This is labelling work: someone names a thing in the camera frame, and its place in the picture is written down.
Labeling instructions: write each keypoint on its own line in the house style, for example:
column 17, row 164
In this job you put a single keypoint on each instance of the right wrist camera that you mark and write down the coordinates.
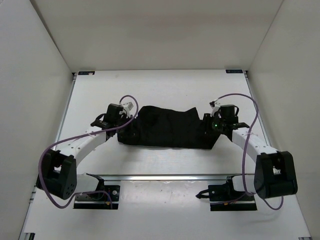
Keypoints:
column 215, row 105

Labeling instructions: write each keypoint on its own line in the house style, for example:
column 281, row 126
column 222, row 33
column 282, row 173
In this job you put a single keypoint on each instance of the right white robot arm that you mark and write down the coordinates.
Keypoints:
column 274, row 174

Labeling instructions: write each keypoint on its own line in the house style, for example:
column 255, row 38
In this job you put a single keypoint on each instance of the blue label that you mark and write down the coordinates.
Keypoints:
column 86, row 73
column 234, row 71

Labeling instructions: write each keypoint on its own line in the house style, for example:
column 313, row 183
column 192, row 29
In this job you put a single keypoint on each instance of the right blue label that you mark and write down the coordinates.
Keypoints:
column 234, row 71

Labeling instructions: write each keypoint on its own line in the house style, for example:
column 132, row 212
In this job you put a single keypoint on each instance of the left blue label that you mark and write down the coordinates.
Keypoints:
column 86, row 73

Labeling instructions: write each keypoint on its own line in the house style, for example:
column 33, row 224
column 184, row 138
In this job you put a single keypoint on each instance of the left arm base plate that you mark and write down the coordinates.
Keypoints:
column 100, row 201

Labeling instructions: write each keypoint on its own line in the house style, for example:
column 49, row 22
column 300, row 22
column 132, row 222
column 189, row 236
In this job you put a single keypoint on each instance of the black skirt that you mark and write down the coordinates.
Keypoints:
column 167, row 128

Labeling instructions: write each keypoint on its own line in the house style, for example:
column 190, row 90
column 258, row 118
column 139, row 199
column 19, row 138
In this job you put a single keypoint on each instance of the aluminium rail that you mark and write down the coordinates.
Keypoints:
column 164, row 177

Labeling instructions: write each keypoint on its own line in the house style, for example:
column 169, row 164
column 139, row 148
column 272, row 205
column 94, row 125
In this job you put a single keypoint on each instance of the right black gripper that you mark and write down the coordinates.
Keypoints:
column 216, row 117

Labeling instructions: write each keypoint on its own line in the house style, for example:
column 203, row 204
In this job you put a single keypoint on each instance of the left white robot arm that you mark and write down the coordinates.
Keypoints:
column 59, row 166

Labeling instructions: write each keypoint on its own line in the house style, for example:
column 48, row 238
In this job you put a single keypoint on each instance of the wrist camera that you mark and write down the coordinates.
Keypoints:
column 126, row 109
column 215, row 105

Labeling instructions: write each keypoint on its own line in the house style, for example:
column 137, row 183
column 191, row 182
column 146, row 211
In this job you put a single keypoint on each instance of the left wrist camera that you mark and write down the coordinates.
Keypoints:
column 126, row 109

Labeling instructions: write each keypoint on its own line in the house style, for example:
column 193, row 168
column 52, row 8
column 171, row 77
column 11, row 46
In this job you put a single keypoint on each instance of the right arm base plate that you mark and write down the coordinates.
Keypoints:
column 224, row 198

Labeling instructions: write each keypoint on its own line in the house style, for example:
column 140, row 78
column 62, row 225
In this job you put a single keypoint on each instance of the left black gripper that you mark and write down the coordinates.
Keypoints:
column 124, row 117

